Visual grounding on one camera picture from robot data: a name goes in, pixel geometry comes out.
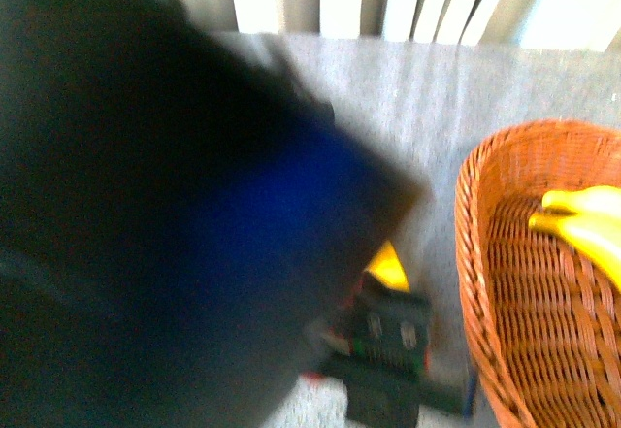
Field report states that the black gripper body with circuitry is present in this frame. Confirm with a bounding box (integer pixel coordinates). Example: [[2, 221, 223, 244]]
[[312, 272, 466, 427]]

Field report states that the yellow banana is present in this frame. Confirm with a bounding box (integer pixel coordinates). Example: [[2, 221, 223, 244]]
[[364, 241, 410, 293], [541, 185, 620, 217], [528, 213, 620, 290]]

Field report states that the right brown wicker basket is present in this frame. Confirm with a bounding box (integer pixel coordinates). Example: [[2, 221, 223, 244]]
[[454, 120, 620, 427]]

